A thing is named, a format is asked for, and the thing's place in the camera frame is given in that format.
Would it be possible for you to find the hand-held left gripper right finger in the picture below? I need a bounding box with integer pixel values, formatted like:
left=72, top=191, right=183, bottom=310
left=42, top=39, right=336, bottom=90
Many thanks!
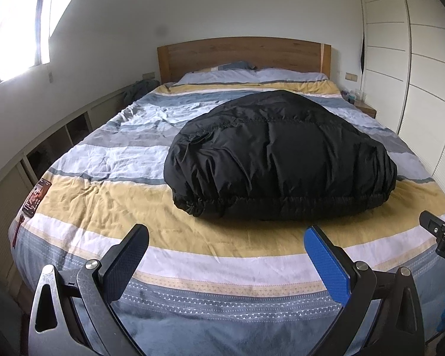
left=303, top=225, right=425, bottom=356

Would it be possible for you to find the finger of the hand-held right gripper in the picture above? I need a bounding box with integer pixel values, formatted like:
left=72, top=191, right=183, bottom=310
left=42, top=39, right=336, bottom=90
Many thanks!
left=419, top=211, right=445, bottom=236

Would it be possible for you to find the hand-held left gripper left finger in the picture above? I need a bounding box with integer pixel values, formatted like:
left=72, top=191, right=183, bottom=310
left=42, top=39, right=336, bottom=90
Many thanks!
left=28, top=223, right=150, bottom=356

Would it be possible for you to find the black puffer coat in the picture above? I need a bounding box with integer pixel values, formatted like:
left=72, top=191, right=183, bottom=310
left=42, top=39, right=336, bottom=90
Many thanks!
left=163, top=90, right=398, bottom=221

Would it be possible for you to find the bed with striped duvet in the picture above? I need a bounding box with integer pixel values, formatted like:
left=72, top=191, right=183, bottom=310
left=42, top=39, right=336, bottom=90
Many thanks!
left=8, top=78, right=445, bottom=356

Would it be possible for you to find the smartphone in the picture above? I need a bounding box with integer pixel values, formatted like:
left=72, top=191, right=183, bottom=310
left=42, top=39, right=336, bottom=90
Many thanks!
left=22, top=179, right=53, bottom=217

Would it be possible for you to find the wooden nightstand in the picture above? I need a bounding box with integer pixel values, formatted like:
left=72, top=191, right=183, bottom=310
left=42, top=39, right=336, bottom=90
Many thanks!
left=354, top=100, right=378, bottom=119

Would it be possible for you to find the white wardrobe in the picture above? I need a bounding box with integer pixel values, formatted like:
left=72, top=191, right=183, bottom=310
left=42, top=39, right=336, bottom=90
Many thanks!
left=358, top=0, right=445, bottom=208

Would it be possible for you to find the low white shelf unit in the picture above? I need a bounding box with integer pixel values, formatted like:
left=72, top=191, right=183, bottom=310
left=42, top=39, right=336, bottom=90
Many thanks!
left=0, top=82, right=142, bottom=290

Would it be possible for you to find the dark teal clothing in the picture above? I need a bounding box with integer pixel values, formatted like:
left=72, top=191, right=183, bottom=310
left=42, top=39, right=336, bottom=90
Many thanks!
left=123, top=79, right=160, bottom=104

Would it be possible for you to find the pale pillow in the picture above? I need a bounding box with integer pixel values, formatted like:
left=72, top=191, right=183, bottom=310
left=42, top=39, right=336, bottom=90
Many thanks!
left=174, top=67, right=329, bottom=85

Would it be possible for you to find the blue-grey pillow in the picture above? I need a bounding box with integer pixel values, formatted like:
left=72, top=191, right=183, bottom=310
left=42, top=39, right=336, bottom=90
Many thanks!
left=208, top=61, right=258, bottom=72

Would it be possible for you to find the wooden bed headboard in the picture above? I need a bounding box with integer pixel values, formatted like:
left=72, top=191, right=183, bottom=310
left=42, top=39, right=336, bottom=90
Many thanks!
left=157, top=36, right=332, bottom=84

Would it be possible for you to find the window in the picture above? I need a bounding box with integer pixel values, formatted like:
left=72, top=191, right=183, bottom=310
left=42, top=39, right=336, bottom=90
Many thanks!
left=0, top=0, right=54, bottom=90

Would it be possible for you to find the red lanyard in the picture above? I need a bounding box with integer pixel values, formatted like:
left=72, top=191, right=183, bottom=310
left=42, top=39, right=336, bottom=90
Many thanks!
left=11, top=215, right=25, bottom=247

